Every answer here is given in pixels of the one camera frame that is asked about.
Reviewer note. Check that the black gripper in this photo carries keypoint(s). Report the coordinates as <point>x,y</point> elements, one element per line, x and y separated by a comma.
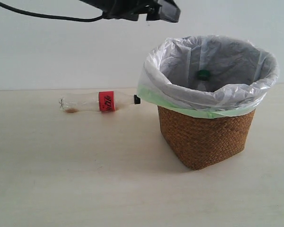
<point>123,9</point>

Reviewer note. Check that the clear bottle green cap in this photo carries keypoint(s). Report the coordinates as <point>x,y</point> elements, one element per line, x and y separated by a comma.
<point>203,77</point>

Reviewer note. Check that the white green plastic bin liner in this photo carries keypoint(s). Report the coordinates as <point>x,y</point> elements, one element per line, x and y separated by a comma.
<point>241,76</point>

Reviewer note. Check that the woven brown basket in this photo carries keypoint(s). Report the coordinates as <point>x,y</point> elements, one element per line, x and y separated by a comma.
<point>198,142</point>

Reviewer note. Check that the clear cola bottle red label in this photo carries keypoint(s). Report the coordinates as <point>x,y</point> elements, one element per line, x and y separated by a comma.
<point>103,101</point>

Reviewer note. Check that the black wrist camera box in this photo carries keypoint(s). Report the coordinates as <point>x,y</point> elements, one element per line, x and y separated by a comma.
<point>165,10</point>

